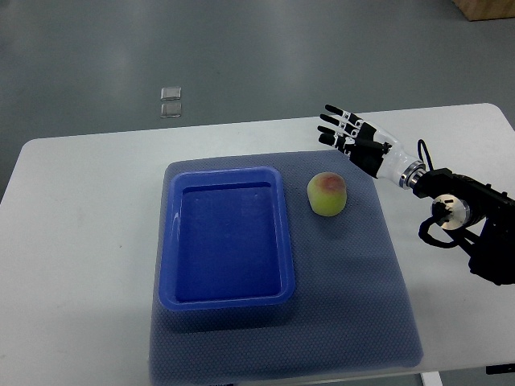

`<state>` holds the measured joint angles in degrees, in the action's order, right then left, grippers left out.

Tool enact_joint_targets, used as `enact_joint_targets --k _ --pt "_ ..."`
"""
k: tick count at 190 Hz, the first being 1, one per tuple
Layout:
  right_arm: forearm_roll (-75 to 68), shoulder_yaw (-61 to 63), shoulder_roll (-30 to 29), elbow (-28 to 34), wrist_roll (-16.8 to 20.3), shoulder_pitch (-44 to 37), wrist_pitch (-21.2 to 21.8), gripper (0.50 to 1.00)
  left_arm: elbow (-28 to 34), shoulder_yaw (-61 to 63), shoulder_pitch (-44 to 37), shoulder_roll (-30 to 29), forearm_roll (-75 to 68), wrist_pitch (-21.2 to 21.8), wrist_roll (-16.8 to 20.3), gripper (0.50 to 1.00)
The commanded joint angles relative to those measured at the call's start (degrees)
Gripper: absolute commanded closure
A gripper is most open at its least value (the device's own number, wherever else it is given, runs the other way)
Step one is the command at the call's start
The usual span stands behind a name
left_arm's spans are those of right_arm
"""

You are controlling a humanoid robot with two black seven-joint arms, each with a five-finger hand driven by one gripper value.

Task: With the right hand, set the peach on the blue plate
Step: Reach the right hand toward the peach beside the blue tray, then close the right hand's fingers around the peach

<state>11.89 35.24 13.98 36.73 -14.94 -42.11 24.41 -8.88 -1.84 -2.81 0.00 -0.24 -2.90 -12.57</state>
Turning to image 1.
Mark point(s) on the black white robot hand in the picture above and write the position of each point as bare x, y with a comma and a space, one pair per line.
372, 149

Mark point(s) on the green red peach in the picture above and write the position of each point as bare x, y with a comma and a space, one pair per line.
327, 194

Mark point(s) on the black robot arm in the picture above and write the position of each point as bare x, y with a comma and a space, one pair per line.
471, 215

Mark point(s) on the upper floor metal plate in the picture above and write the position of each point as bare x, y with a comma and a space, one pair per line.
171, 93

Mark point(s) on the grey blue mesh mat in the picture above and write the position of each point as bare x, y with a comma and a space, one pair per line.
350, 311

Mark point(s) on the cardboard box corner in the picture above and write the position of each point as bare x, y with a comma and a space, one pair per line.
482, 10

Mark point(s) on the blue plastic tray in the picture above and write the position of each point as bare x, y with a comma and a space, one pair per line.
226, 241

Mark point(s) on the white table leg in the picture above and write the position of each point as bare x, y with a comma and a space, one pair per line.
431, 379

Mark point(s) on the black bracket under table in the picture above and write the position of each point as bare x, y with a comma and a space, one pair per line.
500, 369

